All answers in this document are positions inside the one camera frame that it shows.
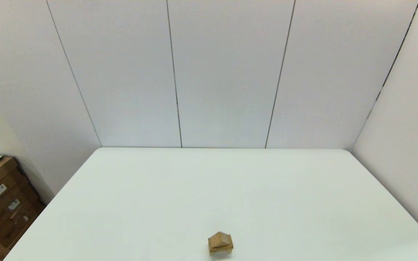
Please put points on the triangular wooden building block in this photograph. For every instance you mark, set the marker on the triangular wooden building block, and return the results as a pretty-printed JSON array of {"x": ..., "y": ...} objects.
[{"x": 220, "y": 238}]

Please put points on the rectangular wooden building block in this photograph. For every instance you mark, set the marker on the rectangular wooden building block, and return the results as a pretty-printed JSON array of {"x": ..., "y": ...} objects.
[{"x": 220, "y": 247}]

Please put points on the arched wooden building block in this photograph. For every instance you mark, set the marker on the arched wooden building block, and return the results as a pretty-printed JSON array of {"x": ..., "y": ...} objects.
[{"x": 211, "y": 252}]

